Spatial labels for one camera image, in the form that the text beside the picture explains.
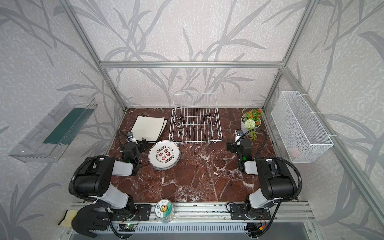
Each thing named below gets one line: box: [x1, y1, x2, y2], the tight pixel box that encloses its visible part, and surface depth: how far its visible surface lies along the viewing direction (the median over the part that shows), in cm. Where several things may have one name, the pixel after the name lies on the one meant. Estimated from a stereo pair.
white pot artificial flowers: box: [240, 108, 264, 141], surface depth 96 cm
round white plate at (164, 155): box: [148, 140, 181, 171], surface depth 93 cm
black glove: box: [71, 203, 110, 237], surface depth 72 cm
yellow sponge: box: [60, 210, 78, 227], surface depth 73 cm
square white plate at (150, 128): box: [130, 115, 168, 143], surface depth 108 cm
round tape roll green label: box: [154, 199, 175, 223], surface depth 69 cm
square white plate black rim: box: [144, 116, 168, 143], surface depth 107 cm
